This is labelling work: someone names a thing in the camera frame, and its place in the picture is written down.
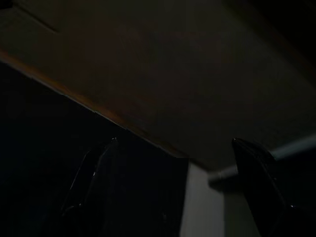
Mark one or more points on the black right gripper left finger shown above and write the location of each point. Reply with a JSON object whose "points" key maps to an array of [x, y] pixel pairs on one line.
{"points": [[86, 187]]}

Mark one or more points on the grey pipe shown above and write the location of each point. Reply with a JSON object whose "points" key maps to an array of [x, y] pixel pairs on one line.
{"points": [[227, 174]]}

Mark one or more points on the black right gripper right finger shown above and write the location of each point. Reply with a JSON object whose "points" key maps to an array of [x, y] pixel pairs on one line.
{"points": [[266, 192]]}

